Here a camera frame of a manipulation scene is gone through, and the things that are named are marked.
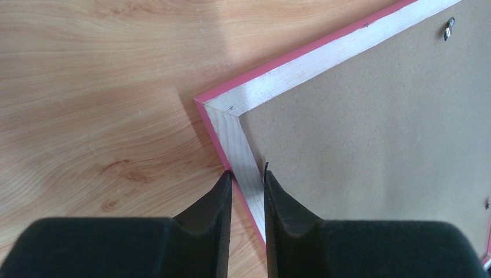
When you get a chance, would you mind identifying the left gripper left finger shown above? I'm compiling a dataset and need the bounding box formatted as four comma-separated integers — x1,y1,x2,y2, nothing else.
1,171,232,277

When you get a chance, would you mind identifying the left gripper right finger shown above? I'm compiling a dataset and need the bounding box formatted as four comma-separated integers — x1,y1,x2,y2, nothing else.
263,170,489,277

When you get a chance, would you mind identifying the pink picture frame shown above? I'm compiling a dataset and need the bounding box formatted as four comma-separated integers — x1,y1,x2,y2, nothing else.
195,1,490,269

